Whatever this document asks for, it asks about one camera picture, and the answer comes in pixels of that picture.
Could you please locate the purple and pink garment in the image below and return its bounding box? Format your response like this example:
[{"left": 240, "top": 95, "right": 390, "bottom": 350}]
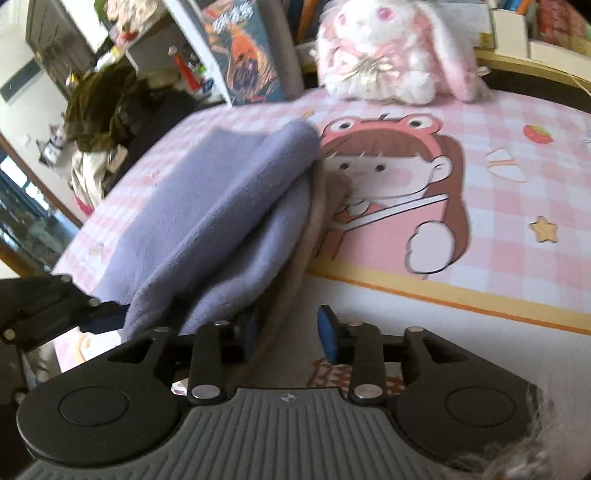
[{"left": 93, "top": 120, "right": 349, "bottom": 386}]

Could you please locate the pink checkered desk mat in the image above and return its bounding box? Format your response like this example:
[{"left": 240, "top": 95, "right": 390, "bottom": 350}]
[{"left": 56, "top": 90, "right": 590, "bottom": 396}]

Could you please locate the pink white plush bunny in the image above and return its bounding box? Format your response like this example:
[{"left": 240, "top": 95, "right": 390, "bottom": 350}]
[{"left": 311, "top": 1, "right": 490, "bottom": 106}]

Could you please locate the Harry Potter book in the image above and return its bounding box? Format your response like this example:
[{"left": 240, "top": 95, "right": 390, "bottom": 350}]
[{"left": 181, "top": 1, "right": 286, "bottom": 106}]

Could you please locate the wooden bookshelf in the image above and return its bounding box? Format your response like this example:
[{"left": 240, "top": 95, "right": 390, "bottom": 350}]
[{"left": 475, "top": 49, "right": 590, "bottom": 97}]

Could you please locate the white pen holder box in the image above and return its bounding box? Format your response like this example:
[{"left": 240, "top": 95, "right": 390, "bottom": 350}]
[{"left": 491, "top": 9, "right": 529, "bottom": 59}]

